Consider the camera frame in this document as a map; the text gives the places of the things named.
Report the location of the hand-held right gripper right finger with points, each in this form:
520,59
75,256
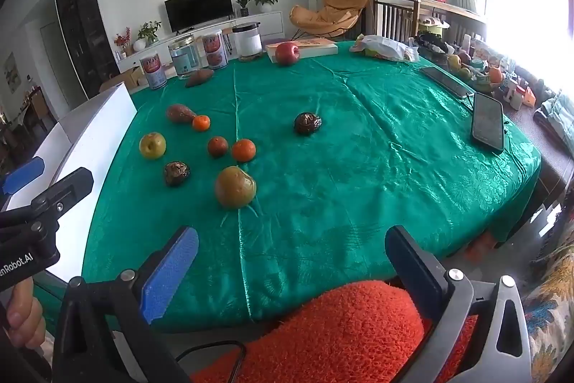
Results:
412,271

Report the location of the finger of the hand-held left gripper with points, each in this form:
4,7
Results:
22,176
67,188

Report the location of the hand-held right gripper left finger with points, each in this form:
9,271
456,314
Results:
170,271

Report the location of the white cardboard box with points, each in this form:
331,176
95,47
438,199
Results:
89,149

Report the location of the yellow green apple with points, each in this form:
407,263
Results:
152,145

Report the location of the dried brown mushroom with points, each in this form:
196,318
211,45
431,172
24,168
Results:
176,174

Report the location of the brown pear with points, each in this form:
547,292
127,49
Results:
235,187

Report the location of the dark reddish tangerine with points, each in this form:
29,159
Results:
218,147

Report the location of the sweet potato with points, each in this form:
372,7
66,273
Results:
199,78
180,113

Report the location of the orange tangerine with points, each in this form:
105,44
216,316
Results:
243,150
201,122

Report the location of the dark purple passion fruit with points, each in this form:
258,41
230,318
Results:
307,123

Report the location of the red apple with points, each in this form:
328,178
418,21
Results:
287,53

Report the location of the person's left hand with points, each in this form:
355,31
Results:
22,313

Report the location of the wooden dining chair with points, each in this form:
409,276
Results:
39,107

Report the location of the orange fleece garment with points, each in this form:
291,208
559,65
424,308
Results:
349,333

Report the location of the green tablecloth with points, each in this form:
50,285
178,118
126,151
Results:
336,185

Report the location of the brown cardboard box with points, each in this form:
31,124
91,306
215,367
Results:
130,77

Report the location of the red label tin can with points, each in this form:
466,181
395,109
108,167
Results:
214,50
153,72

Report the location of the red flower arrangement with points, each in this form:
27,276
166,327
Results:
122,39

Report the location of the dark glass display cabinet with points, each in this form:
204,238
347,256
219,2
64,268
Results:
85,28

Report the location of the plant in white vase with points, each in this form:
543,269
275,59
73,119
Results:
148,34

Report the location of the clear jar teal label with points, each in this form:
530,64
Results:
183,57

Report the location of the fruit bowl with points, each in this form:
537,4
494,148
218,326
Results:
466,71

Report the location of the group of small bottles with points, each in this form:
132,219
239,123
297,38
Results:
511,87

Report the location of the blue denim cloth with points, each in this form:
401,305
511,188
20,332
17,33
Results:
556,114

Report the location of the black television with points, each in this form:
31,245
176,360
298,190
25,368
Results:
198,8

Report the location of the white plastic bag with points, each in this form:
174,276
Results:
385,48

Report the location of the wooden bench hairpin legs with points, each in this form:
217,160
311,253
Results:
228,31

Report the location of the white canister black lid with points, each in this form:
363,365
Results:
246,39

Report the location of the flat orange book box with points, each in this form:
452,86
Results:
318,47

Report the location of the small plant dark pot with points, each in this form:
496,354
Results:
242,7

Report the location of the wooden slatted railing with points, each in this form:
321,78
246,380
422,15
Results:
394,17

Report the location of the white television cabinet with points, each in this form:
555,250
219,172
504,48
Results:
269,22

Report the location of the orange lounge chair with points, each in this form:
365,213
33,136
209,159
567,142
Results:
329,15

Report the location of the framed wall painting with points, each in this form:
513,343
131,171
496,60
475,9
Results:
12,71

